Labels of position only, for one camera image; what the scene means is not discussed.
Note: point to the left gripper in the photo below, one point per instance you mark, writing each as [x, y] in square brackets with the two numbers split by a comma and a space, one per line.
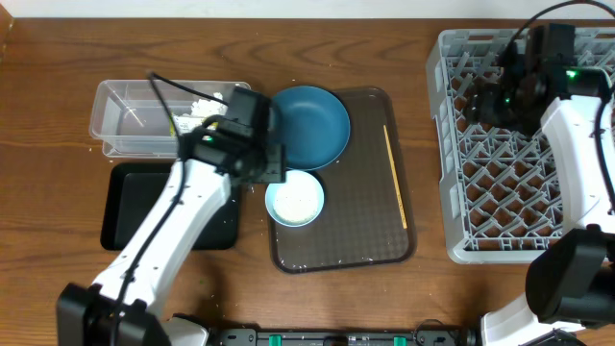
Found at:
[276, 164]

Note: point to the light blue rice bowl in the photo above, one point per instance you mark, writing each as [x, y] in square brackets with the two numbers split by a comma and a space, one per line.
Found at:
[296, 202]

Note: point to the dark blue plate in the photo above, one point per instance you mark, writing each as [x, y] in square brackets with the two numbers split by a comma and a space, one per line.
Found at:
[314, 126]

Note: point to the white tissue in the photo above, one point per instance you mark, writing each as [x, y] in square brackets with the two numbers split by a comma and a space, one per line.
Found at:
[205, 107]

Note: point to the yellow snack wrapper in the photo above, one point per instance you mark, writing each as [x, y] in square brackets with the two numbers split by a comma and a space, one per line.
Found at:
[182, 124]

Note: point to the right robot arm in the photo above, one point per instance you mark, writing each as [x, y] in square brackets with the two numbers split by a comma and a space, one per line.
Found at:
[570, 287]

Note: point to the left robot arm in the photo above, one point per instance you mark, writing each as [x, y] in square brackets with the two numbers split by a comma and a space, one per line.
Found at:
[123, 306]

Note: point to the grey dishwasher rack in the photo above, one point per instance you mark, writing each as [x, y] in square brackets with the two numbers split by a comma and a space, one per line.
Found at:
[499, 192]

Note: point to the brown serving tray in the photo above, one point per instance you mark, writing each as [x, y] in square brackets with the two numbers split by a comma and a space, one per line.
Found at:
[360, 224]

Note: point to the wooden chopstick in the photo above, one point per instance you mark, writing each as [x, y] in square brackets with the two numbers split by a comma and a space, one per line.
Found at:
[395, 177]

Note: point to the black tray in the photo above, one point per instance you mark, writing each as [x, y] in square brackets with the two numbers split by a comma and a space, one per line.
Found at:
[135, 187]

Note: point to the clear plastic bin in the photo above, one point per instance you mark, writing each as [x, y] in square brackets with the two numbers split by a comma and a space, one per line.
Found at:
[131, 121]

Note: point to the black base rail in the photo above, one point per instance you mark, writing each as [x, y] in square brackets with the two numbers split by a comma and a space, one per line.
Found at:
[424, 336]

